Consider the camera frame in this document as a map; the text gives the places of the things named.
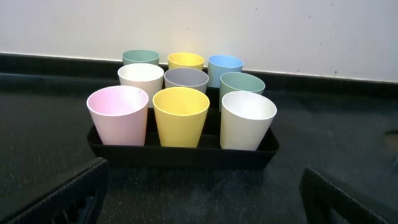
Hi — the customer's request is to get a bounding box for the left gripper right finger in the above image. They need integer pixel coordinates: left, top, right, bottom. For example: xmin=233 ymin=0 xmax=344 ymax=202
xmin=298 ymin=167 xmax=398 ymax=224

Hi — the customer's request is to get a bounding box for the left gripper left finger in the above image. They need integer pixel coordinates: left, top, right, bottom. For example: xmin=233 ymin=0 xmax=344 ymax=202
xmin=0 ymin=157 xmax=110 ymax=224

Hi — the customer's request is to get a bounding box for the pink cup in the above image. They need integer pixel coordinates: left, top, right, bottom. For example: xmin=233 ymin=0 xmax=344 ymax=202
xmin=86 ymin=85 xmax=149 ymax=147

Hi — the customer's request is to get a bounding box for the white cup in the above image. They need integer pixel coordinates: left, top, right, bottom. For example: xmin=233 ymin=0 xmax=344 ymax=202
xmin=220 ymin=90 xmax=278 ymax=152
xmin=117 ymin=63 xmax=165 ymax=109

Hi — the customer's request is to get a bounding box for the yellow cup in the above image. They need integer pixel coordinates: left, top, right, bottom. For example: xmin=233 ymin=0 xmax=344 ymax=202
xmin=152 ymin=86 xmax=211 ymax=149
xmin=167 ymin=52 xmax=205 ymax=72

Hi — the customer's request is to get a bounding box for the black tray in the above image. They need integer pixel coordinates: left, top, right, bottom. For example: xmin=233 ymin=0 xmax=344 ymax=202
xmin=86 ymin=86 xmax=280 ymax=170

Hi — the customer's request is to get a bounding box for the green cup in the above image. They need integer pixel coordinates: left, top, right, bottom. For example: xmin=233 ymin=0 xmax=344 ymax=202
xmin=121 ymin=49 xmax=160 ymax=67
xmin=219 ymin=72 xmax=266 ymax=113

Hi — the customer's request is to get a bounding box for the blue cup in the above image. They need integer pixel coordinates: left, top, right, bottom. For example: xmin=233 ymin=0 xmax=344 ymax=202
xmin=207 ymin=54 xmax=244 ymax=89

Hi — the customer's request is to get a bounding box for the grey cup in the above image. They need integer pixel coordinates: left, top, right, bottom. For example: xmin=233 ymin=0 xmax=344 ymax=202
xmin=164 ymin=67 xmax=210 ymax=95

